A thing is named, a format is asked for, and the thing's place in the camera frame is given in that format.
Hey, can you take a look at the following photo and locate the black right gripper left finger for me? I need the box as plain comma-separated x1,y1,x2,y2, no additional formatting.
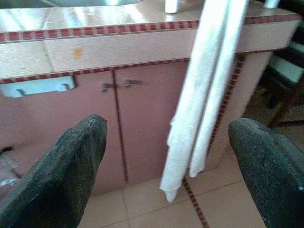
0,114,108,228

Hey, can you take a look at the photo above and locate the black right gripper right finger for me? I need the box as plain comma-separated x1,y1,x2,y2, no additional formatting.
228,118,304,228

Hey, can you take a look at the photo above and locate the clear bubble wrap sheet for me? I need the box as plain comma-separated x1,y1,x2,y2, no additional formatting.
0,152,23,198

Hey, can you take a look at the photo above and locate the pink cabinet door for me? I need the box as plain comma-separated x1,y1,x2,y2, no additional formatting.
0,69,129,198
113,60,190,185

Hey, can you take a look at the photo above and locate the white hook plate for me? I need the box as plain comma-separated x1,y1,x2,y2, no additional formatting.
0,76,77,98

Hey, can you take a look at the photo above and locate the white hanging towel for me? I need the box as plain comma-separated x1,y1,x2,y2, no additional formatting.
159,0,249,203

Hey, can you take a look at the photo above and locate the dark wooden chair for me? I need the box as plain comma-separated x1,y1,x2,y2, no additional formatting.
257,0,304,129

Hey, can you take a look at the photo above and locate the metal cabinet door handle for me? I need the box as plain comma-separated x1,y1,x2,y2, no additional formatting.
123,79,143,89
101,83,115,93

